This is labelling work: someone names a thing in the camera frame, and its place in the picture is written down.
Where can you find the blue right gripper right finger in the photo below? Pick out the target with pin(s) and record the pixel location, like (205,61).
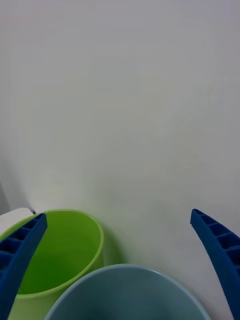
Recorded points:
(220,250)

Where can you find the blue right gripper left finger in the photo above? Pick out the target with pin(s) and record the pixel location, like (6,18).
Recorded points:
(17,257)

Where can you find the green plastic bin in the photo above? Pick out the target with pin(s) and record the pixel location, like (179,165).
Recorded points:
(65,250)

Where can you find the pale blue plastic bin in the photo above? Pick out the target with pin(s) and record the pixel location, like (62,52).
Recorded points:
(130,295)

